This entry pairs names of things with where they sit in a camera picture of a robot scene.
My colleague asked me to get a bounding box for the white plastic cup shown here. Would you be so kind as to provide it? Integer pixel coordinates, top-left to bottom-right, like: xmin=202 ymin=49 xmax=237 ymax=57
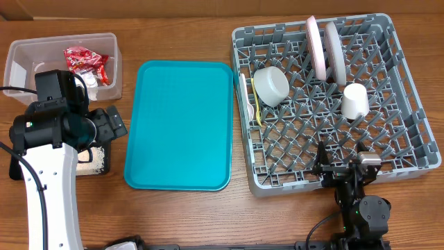
xmin=341 ymin=83 xmax=370 ymax=120

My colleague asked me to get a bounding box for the red ketchup packet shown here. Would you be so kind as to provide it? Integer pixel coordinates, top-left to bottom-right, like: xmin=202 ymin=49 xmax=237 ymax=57
xmin=96 ymin=64 xmax=110 ymax=85

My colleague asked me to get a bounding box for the white napkin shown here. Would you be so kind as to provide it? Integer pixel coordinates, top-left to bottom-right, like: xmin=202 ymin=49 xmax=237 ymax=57
xmin=78 ymin=71 xmax=99 ymax=101

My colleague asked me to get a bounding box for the silver foil wrapper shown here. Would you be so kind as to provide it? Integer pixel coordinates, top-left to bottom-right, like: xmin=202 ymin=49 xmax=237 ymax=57
xmin=64 ymin=46 xmax=108 ymax=74

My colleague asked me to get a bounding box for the yellow plastic spoon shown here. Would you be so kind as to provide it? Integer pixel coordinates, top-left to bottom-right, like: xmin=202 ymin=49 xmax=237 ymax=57
xmin=251 ymin=78 xmax=263 ymax=127

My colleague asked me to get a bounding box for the white plastic fork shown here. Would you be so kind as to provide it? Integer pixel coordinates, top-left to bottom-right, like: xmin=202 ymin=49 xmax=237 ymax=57
xmin=241 ymin=74 xmax=254 ymax=122

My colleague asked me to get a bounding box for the grey bowl of rice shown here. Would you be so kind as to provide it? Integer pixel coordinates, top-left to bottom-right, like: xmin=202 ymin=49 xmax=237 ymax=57
xmin=253 ymin=66 xmax=289 ymax=107

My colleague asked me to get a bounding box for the grey round plate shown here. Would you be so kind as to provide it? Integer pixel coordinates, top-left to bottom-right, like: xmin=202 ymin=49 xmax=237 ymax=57
xmin=324 ymin=22 xmax=347 ymax=86

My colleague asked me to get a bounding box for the pink round plate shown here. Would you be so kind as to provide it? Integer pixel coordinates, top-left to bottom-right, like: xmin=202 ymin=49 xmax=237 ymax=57
xmin=306 ymin=16 xmax=327 ymax=81

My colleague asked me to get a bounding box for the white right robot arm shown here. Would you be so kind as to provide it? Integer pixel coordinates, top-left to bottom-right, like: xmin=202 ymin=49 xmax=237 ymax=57
xmin=305 ymin=141 xmax=391 ymax=249

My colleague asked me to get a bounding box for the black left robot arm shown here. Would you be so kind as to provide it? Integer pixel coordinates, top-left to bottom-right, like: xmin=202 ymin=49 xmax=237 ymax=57
xmin=1 ymin=70 xmax=128 ymax=249

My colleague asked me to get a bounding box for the grey dishwasher rack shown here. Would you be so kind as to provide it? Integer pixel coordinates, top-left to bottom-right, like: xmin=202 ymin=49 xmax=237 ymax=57
xmin=232 ymin=13 xmax=441 ymax=197

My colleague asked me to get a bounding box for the white rice pile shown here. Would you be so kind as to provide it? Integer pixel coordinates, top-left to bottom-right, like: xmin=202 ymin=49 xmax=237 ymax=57
xmin=76 ymin=147 xmax=105 ymax=176

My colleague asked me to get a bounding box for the teal serving tray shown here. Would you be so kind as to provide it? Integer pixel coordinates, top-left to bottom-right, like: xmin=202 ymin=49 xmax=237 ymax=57
xmin=124 ymin=60 xmax=234 ymax=192

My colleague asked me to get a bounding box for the black plastic tray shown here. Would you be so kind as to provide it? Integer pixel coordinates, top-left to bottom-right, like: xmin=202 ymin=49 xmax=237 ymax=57
xmin=9 ymin=143 xmax=111 ymax=181

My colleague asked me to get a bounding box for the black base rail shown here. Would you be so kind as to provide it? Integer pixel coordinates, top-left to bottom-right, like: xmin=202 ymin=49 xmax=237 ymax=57
xmin=83 ymin=235 xmax=391 ymax=250

